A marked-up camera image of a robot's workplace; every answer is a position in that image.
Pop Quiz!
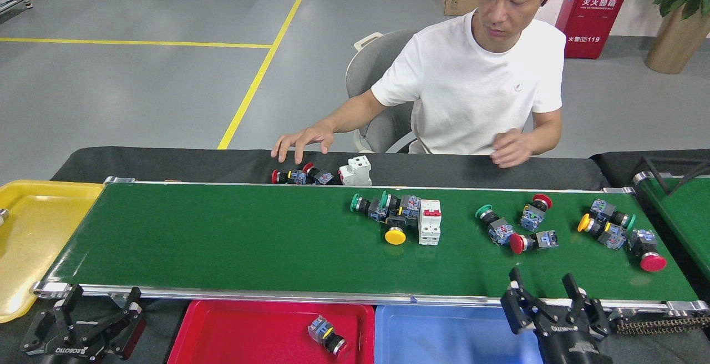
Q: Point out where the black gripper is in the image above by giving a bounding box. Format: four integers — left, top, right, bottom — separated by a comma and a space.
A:
21, 285, 147, 364
501, 267, 613, 364

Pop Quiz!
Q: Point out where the yellow push button switch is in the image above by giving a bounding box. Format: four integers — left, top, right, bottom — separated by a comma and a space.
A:
577, 213, 627, 250

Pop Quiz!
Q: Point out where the green push button switch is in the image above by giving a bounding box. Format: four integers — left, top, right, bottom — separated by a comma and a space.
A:
350, 193, 389, 223
475, 204, 515, 245
380, 191, 422, 221
589, 198, 637, 230

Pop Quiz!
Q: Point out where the white circuit breaker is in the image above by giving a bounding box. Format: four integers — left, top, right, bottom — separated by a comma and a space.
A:
339, 156, 372, 186
418, 199, 443, 246

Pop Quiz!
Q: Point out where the yellow mushroom button switch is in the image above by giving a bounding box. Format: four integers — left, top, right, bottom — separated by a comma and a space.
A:
384, 211, 408, 245

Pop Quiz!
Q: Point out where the yellow black selector switch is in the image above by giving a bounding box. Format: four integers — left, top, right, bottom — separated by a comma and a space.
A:
308, 315, 348, 357

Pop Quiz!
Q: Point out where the yellow plastic tray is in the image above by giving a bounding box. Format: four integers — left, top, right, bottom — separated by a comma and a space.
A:
0, 180, 105, 324

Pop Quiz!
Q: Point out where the short green conveyor belt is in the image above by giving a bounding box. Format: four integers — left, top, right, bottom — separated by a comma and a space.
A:
632, 171, 710, 281

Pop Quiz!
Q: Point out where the long green conveyor belt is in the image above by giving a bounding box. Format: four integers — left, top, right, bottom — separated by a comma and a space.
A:
31, 175, 710, 320

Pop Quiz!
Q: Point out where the person's left hand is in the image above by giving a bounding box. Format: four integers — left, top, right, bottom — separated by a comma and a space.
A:
491, 128, 534, 168

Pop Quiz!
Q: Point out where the person's right hand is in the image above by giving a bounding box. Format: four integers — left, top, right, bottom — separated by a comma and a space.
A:
271, 122, 335, 165

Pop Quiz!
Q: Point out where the blue plastic bin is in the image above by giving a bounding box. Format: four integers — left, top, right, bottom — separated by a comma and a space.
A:
374, 304, 544, 364

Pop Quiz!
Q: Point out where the red plastic bin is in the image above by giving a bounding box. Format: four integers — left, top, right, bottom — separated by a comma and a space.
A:
166, 299, 376, 364

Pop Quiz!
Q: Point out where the person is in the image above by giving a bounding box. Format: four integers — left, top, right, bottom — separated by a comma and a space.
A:
271, 0, 570, 168

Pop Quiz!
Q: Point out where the potted green plant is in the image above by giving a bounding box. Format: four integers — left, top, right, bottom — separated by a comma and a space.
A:
642, 0, 710, 74

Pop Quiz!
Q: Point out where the red fire extinguisher box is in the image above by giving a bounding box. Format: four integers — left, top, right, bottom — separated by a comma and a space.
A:
555, 0, 633, 59

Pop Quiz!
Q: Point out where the grey chair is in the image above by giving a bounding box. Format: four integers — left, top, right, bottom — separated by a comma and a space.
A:
346, 28, 419, 154

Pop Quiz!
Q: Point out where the conveyor drive chain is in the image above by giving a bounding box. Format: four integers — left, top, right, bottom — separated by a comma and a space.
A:
616, 314, 710, 335

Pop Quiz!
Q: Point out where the black cable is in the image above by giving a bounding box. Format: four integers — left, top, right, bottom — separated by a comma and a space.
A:
674, 160, 710, 191

